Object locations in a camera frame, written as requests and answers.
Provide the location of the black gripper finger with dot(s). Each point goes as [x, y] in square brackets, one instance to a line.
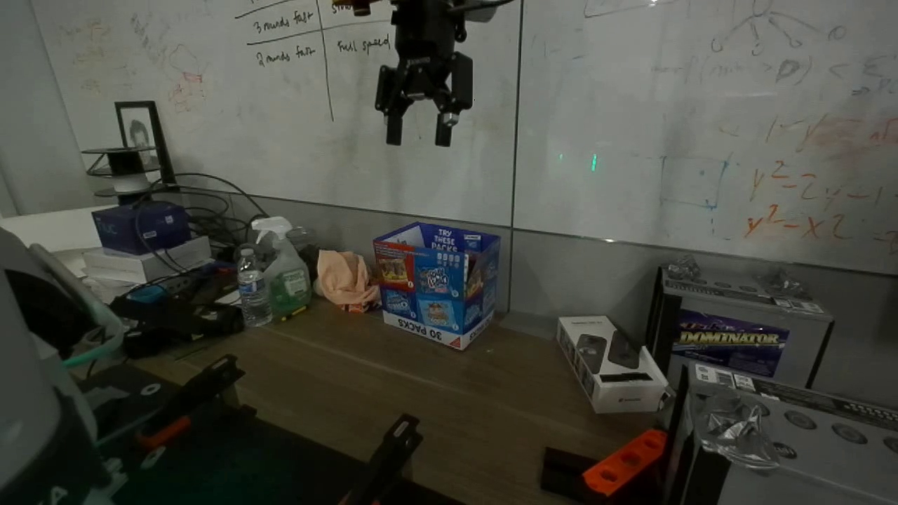
[397, 120]
[448, 123]

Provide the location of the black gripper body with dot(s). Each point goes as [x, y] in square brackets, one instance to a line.
[424, 56]

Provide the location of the blue cardboard snack box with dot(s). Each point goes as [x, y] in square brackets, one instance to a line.
[439, 282]

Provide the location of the dark blue box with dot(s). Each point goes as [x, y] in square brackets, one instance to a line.
[140, 227]

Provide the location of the flat white box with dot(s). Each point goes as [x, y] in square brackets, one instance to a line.
[150, 265]

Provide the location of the white box with black devices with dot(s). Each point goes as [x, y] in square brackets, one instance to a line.
[612, 380]

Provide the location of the spray bottle with green liquid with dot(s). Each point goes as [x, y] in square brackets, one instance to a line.
[284, 275]

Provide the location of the clear water bottle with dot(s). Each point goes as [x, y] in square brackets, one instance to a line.
[253, 296]

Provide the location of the grey tiered stand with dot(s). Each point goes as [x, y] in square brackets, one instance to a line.
[121, 164]

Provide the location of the black device pile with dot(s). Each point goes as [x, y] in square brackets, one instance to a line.
[178, 304]

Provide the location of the black table clamp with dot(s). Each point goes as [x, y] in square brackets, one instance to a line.
[394, 449]

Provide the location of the grey battery with dark label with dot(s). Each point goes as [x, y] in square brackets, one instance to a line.
[740, 331]

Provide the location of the black base mat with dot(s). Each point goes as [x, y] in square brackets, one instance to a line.
[242, 467]

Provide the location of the orange and black block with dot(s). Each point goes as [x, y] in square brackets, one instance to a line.
[620, 464]

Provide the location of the grey battery with round caps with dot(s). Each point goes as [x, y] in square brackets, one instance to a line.
[794, 449]

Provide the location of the wall whiteboard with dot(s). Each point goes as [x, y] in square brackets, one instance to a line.
[655, 112]

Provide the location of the black picture frame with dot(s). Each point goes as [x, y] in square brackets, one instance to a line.
[140, 129]

